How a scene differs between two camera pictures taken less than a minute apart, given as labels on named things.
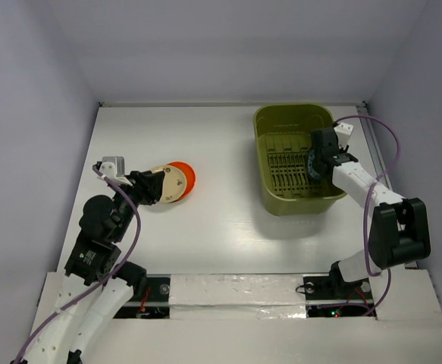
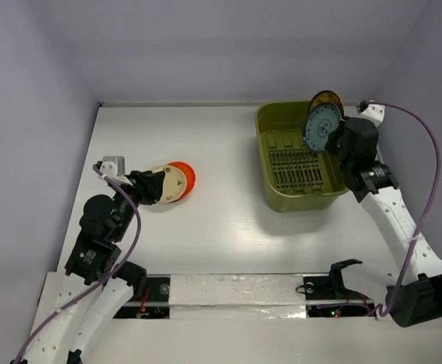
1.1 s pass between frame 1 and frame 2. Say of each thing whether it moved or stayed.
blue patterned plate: moved
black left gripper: stayed
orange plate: stayed
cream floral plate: stayed
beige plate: stayed
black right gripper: moved
